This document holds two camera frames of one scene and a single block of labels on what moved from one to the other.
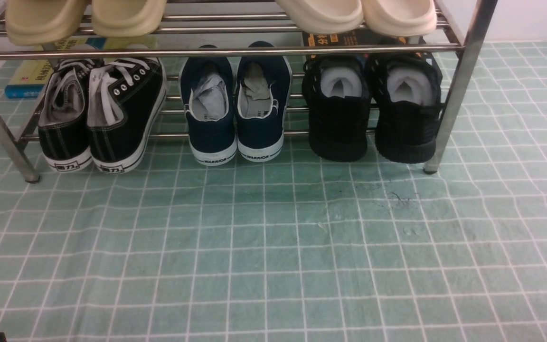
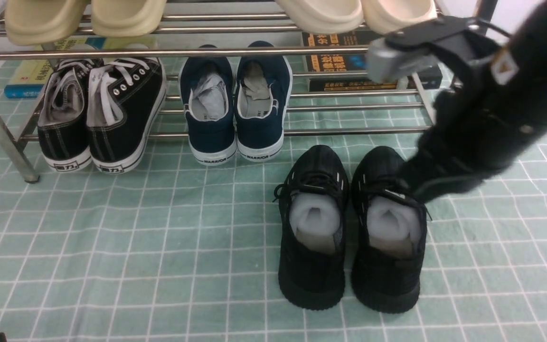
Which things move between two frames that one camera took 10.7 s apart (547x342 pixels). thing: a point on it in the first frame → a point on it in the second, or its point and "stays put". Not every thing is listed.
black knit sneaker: (338, 89) → (312, 258)
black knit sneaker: (406, 92) → (389, 228)
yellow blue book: (28, 79) stays put
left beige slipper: (31, 22) stays put
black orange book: (361, 37) stays put
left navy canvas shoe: (208, 85) stays put
